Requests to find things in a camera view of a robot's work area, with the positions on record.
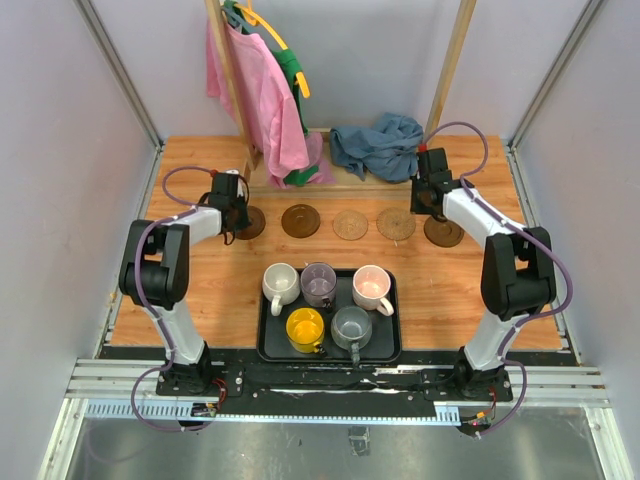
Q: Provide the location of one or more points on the green shirt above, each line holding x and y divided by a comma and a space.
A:
274, 84

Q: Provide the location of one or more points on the blue crumpled cloth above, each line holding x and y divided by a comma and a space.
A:
387, 149

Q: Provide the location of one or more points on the pink shirt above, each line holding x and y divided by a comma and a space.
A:
293, 156

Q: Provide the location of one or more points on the purple glass mug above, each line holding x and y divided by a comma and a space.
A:
318, 283

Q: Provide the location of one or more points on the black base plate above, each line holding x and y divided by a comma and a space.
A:
410, 386

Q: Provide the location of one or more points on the woven rattan coaster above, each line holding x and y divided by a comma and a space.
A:
396, 224

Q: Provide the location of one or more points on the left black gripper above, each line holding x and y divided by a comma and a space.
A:
244, 222

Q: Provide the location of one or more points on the yellow hanger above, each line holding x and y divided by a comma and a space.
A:
256, 19

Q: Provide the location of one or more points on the white ceramic mug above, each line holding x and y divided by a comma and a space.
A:
280, 286

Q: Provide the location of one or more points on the green hanger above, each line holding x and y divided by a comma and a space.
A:
235, 18

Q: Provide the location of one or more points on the aluminium front rail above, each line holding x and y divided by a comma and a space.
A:
118, 389

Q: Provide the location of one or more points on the yellow glass mug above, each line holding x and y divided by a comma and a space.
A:
305, 330

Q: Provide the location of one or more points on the dark wooden coaster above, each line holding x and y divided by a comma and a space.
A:
445, 234
257, 223

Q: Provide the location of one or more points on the grey glass mug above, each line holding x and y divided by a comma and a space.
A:
351, 330

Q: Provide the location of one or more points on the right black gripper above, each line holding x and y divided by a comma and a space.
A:
415, 207

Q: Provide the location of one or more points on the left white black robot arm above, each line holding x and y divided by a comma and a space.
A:
155, 274

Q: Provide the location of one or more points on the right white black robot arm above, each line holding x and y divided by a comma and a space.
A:
517, 279

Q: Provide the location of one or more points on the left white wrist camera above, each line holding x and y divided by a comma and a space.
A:
242, 185

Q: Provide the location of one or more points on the brown glass coaster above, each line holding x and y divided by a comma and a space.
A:
300, 221

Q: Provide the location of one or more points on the light woven coaster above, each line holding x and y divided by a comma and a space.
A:
350, 225

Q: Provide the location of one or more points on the pink ceramic mug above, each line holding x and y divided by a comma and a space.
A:
370, 288

